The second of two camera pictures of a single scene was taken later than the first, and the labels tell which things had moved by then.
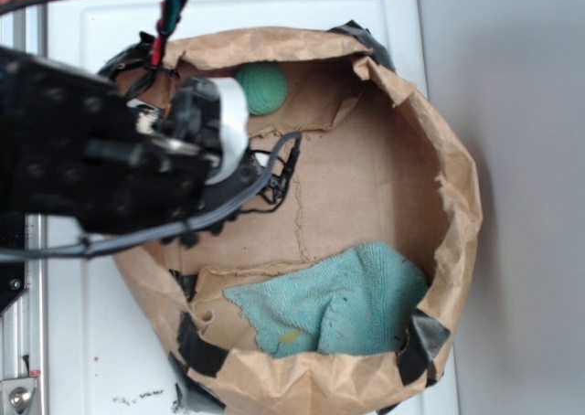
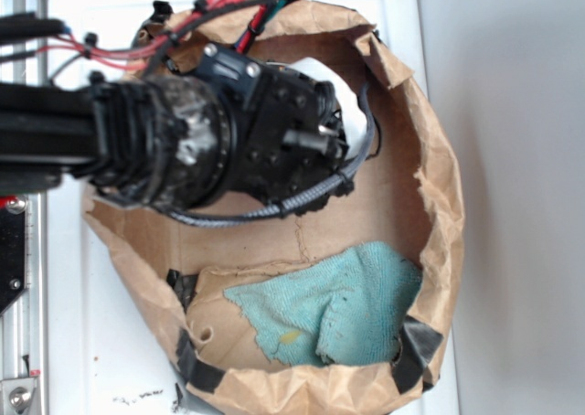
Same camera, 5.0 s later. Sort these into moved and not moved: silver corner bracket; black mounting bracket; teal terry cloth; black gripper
Moved: black gripper
Not moved: silver corner bracket; black mounting bracket; teal terry cloth
